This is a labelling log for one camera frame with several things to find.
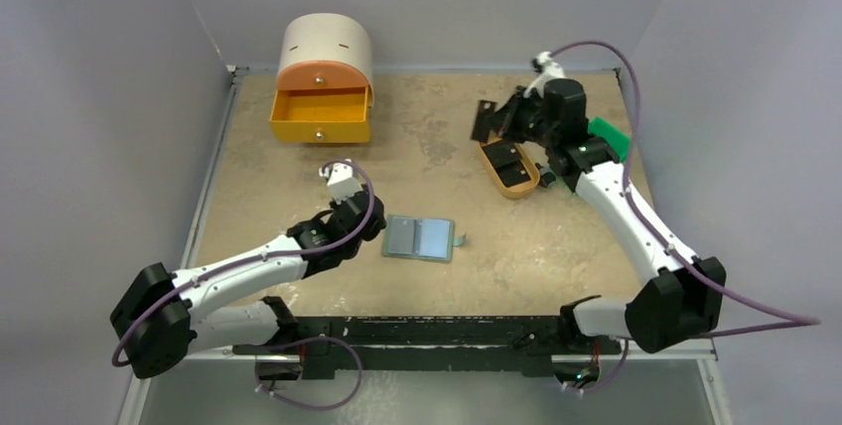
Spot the green card holder wallet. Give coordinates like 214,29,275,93
381,214,468,263

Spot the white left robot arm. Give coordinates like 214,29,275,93
109,188,386,378

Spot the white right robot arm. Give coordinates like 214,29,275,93
483,78,726,354

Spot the stack of black cards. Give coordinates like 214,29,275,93
483,140,521,169

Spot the black VIP card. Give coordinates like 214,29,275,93
494,162,531,189

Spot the green plastic bin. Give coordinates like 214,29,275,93
558,117,631,193

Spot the tan oval tray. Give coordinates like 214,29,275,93
479,136,540,200

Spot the yellow open drawer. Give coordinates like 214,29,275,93
269,87,372,144

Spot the white and orange drawer cabinet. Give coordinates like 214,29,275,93
275,13,373,105

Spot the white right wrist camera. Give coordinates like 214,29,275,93
525,52,567,95

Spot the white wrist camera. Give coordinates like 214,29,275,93
319,163,361,203
525,52,567,95

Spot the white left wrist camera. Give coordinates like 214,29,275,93
319,163,361,203

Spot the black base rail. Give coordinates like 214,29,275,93
232,297,622,380

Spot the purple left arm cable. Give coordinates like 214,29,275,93
110,158,377,411

